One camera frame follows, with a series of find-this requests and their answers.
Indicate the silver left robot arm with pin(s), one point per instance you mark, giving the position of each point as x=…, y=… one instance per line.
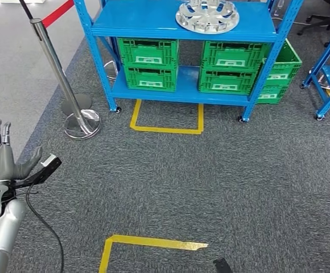
x=0, y=226

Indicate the chrome barrier stanchion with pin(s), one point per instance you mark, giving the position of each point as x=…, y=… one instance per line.
x=57, y=71
x=109, y=78

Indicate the red barrier belt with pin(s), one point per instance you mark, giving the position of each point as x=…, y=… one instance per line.
x=57, y=14

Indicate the yellow floor tape rectangle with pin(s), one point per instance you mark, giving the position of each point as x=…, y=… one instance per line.
x=153, y=242

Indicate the silver wheel hubcap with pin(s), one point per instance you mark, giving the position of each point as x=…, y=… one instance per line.
x=208, y=13

